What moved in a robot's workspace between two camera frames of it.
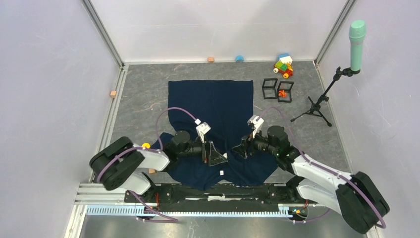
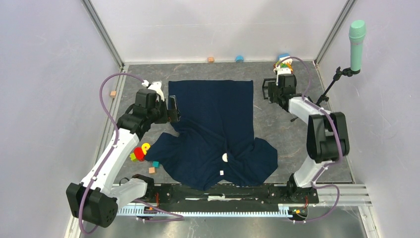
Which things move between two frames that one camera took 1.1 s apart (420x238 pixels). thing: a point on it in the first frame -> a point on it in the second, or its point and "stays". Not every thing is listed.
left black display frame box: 269,89 stays
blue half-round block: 239,59 stays
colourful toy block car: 283,66 stays
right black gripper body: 259,143 -> 274,92
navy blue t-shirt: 224,109 stays
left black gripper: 215,157 -> 172,115
